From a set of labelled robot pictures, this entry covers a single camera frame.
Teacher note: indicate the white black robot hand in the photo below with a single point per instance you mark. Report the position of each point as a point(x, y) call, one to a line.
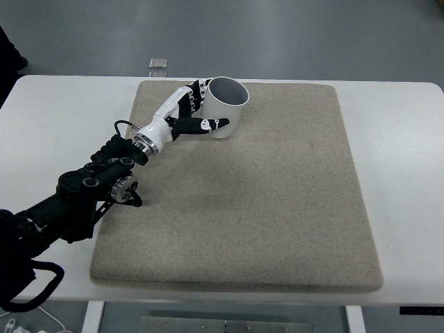
point(159, 130)

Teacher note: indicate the white ribbed cup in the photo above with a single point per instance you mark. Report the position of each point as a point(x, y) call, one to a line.
point(222, 114)

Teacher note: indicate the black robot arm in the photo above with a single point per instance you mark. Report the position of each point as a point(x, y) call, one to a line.
point(79, 187)

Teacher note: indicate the silver floor plate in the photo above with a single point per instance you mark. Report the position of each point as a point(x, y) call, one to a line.
point(158, 74)
point(158, 62)

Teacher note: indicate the grey-brown felt mat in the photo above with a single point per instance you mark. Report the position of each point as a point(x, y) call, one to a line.
point(236, 208)

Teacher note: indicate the person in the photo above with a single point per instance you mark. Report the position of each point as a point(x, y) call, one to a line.
point(8, 59)

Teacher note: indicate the white table leg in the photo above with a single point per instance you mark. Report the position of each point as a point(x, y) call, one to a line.
point(354, 320)
point(92, 317)

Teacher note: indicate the grey metal plate with screws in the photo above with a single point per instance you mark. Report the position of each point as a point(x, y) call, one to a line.
point(225, 326)

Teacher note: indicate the white plug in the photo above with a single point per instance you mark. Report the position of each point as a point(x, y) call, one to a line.
point(9, 326)

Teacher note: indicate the black table control panel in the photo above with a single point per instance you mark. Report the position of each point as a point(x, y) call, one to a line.
point(421, 311)

